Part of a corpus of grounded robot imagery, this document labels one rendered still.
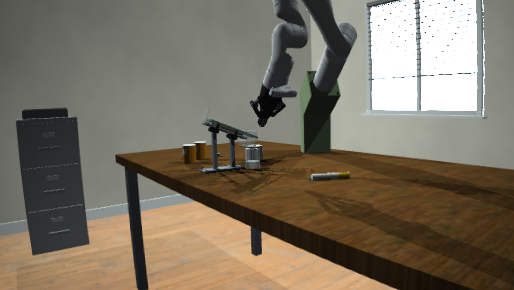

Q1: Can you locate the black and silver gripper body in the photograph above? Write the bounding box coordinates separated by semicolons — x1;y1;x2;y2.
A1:
257;83;283;110

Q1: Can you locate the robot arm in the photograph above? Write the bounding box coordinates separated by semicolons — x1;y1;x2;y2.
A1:
263;0;357;97

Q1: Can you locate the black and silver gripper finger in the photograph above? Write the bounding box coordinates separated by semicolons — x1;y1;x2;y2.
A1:
250;99;270;127
263;101;286;127

